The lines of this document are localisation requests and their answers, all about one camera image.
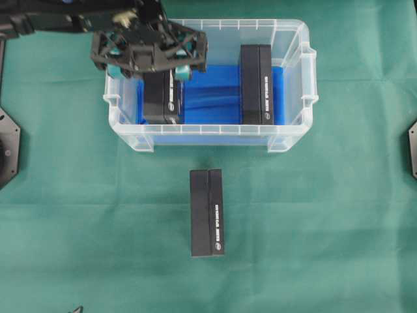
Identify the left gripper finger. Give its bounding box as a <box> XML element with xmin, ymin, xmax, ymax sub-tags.
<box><xmin>175</xmin><ymin>65</ymin><xmax>192</xmax><ymax>81</ymax></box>
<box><xmin>107</xmin><ymin>65</ymin><xmax>124</xmax><ymax>78</ymax></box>

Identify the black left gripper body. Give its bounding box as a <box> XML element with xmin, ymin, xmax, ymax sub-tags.
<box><xmin>91</xmin><ymin>20</ymin><xmax>208</xmax><ymax>74</ymax></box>

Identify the black camera box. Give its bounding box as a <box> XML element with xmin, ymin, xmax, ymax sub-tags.
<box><xmin>240</xmin><ymin>44</ymin><xmax>274</xmax><ymax>125</ymax></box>
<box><xmin>143</xmin><ymin>70</ymin><xmax>184</xmax><ymax>125</ymax></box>
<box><xmin>190</xmin><ymin>169</ymin><xmax>225</xmax><ymax>257</ymax></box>

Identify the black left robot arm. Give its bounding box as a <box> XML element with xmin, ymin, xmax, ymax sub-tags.
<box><xmin>1</xmin><ymin>1</ymin><xmax>208</xmax><ymax>80</ymax></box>

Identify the blue cloth liner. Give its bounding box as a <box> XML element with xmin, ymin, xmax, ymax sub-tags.
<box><xmin>136</xmin><ymin>65</ymin><xmax>286</xmax><ymax>125</ymax></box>

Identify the clear plastic storage bin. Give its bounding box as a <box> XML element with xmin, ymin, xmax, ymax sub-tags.
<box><xmin>103</xmin><ymin>19</ymin><xmax>319</xmax><ymax>153</ymax></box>

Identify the green table cloth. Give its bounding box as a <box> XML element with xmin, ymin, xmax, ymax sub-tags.
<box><xmin>1</xmin><ymin>1</ymin><xmax>416</xmax><ymax>312</ymax></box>

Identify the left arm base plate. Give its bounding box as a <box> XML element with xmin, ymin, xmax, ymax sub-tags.
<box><xmin>0</xmin><ymin>108</ymin><xmax>21</xmax><ymax>188</ymax></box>

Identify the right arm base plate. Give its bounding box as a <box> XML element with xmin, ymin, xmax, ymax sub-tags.
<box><xmin>399</xmin><ymin>120</ymin><xmax>416</xmax><ymax>180</ymax></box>

